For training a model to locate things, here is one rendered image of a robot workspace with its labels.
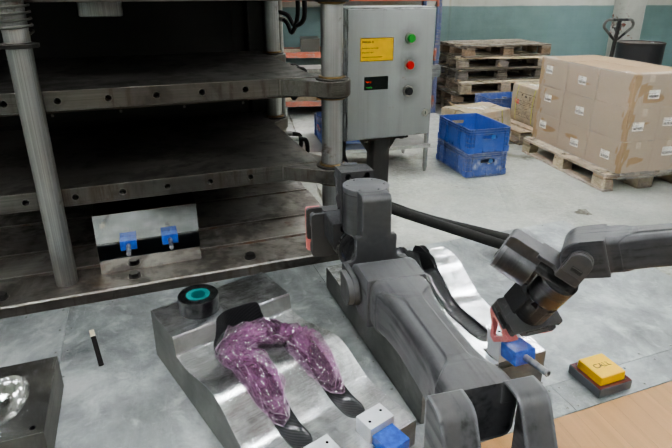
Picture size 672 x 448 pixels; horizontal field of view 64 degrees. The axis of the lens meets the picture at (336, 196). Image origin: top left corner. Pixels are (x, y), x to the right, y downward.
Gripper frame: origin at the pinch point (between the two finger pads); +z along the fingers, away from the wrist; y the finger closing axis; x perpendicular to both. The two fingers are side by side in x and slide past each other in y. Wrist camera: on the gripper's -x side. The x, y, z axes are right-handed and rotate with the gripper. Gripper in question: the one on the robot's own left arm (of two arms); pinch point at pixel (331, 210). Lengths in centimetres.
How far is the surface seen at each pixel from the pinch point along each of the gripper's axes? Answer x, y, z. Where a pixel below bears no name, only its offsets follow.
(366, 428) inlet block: 32.1, -2.1, -12.7
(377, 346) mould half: 35.4, -12.3, 11.6
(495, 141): 79, -224, 319
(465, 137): 75, -199, 324
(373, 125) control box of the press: 5, -34, 82
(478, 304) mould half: 30.7, -36.0, 13.9
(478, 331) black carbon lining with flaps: 31.0, -31.3, 5.2
